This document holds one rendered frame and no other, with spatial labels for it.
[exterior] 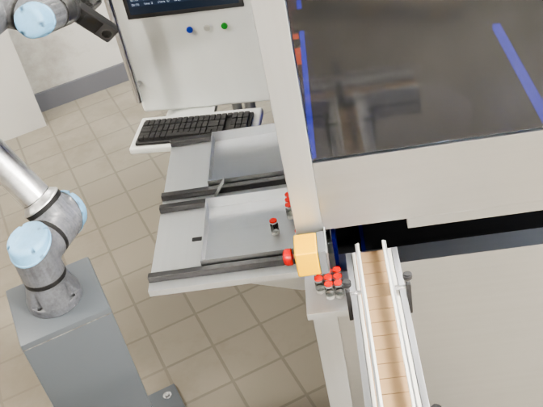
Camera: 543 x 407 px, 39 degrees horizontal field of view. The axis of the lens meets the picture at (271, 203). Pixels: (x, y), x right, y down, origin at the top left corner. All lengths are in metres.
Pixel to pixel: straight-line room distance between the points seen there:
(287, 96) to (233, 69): 1.12
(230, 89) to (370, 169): 1.13
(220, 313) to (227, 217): 1.04
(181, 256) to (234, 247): 0.14
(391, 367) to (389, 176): 0.42
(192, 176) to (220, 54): 0.54
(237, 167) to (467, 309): 0.79
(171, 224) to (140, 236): 1.45
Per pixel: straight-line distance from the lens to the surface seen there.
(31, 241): 2.08
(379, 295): 1.78
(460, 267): 1.97
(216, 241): 2.08
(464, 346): 2.19
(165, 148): 2.67
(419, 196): 1.80
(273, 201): 2.17
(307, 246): 1.77
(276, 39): 1.56
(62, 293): 2.16
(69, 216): 2.17
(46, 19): 1.77
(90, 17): 1.93
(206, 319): 3.14
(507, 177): 1.82
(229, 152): 2.41
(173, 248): 2.11
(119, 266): 3.51
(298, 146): 1.69
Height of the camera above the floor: 2.20
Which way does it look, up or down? 38 degrees down
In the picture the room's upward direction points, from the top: 12 degrees counter-clockwise
